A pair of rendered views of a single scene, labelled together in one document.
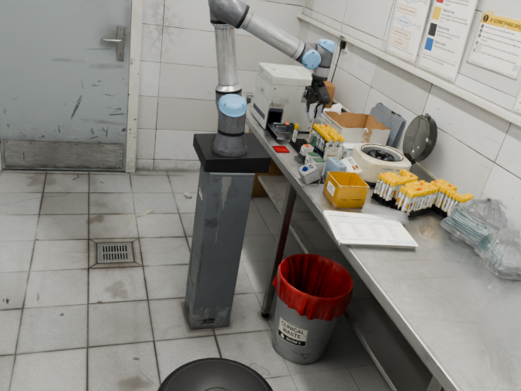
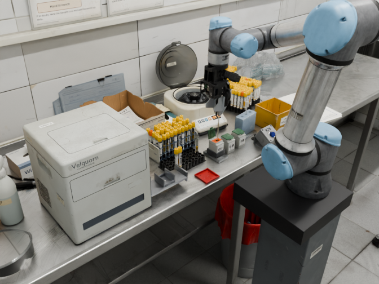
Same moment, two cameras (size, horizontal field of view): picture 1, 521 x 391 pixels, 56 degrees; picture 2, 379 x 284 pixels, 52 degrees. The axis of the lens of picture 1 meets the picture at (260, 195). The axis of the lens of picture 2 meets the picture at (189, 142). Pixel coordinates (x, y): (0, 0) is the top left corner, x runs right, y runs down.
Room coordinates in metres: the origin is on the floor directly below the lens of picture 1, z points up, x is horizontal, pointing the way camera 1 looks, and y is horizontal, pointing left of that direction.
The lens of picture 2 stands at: (2.73, 1.03, 1.77)
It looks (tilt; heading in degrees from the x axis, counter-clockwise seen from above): 32 degrees down; 250
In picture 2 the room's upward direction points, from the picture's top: 1 degrees clockwise
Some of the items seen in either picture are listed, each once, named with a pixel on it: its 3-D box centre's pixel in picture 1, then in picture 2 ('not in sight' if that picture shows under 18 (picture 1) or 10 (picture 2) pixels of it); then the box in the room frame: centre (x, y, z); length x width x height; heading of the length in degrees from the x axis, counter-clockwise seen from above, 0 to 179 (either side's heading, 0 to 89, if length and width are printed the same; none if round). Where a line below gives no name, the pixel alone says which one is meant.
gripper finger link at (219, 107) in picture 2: (308, 111); (219, 107); (2.19, -0.15, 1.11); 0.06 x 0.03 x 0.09; 24
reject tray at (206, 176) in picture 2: (281, 149); (207, 176); (2.26, -0.06, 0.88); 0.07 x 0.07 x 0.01; 22
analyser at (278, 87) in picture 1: (285, 98); (93, 166); (2.67, -0.04, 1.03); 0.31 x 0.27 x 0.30; 22
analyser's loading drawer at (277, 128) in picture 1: (277, 127); (159, 182); (2.45, -0.03, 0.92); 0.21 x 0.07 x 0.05; 22
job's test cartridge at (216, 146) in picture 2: (306, 152); (216, 146); (2.17, -0.18, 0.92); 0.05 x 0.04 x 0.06; 114
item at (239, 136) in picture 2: (316, 166); (238, 138); (2.05, -0.23, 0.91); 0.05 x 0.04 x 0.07; 112
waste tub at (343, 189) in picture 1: (345, 189); (274, 115); (1.82, -0.34, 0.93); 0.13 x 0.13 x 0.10; 19
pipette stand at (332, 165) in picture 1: (334, 171); (245, 124); (1.98, -0.30, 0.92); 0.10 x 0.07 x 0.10; 28
